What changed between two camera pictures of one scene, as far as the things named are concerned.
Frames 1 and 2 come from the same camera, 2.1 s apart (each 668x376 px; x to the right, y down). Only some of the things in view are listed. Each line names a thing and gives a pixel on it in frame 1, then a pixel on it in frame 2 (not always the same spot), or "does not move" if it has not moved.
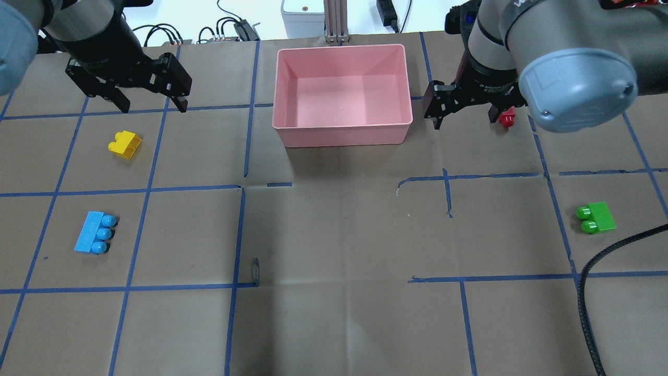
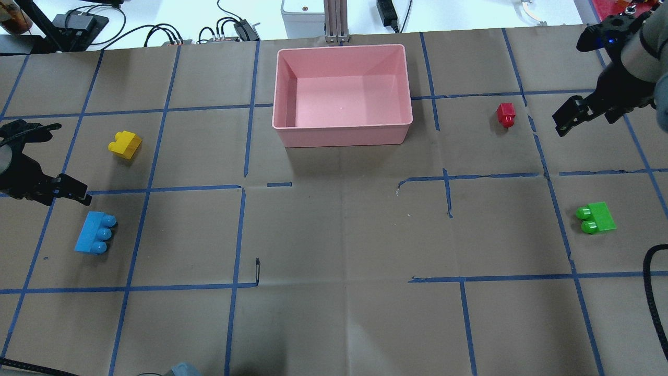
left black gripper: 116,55 → 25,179
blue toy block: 97,233 does not move
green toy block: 596,217 does not move
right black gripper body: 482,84 → 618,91
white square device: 303,19 does not move
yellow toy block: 126,144 does not move
